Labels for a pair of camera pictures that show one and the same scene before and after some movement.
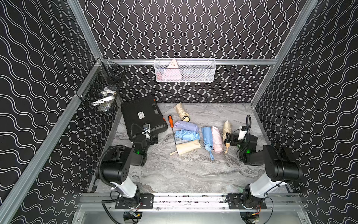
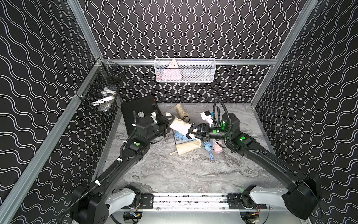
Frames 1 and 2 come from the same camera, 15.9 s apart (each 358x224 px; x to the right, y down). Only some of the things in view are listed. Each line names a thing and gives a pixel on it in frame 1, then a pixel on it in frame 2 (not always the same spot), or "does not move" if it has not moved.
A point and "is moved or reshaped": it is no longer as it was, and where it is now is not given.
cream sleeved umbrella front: x=187 y=146 does not move
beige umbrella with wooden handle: x=227 y=135 is moved or reshaped
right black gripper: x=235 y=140 -> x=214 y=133
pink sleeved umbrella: x=217 y=143 does not move
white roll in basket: x=106 y=97 does not move
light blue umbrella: x=207 y=132 does not move
